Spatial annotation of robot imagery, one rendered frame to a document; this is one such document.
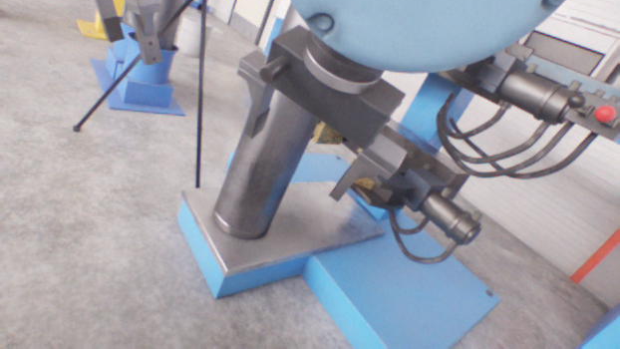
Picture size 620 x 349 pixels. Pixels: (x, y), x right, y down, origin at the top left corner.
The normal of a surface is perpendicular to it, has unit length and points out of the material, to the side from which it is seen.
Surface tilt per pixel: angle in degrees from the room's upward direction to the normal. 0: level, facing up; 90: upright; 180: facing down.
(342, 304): 90
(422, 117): 90
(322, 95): 114
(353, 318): 90
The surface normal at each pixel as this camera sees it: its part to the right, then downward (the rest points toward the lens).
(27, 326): 0.39, -0.84
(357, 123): -0.52, 0.55
